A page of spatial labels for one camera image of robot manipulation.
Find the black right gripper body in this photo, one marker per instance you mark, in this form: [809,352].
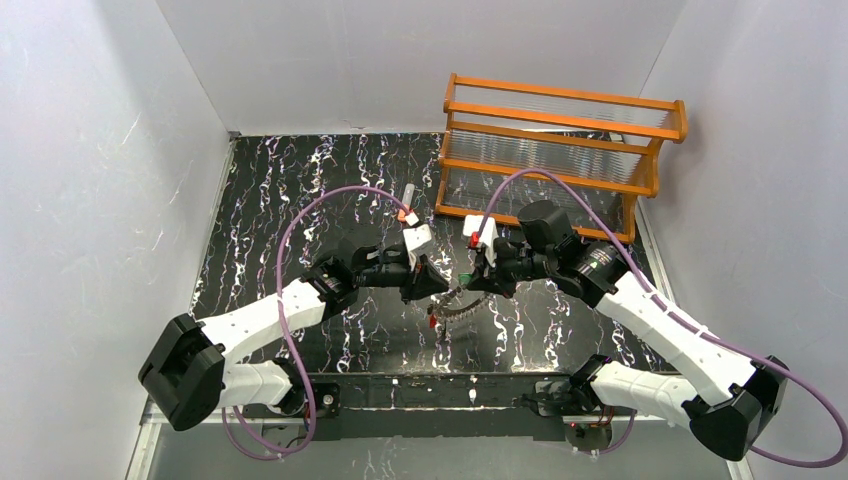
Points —
[496,278]

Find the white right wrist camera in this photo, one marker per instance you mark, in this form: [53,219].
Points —
[480,233]

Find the orange wooden two-tier shelf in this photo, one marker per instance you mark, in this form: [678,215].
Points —
[604,146]

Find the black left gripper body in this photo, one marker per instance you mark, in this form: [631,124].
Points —
[411,278]

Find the grey orange marker pen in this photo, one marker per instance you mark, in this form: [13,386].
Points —
[406,200]

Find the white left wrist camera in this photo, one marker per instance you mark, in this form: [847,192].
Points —
[417,236]

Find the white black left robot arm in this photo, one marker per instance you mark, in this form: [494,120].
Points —
[197,367]

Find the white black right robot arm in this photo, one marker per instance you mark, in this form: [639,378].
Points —
[723,398]

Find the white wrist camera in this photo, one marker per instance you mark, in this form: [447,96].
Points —
[417,236]
[480,233]

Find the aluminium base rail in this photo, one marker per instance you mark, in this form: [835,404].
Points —
[454,426]

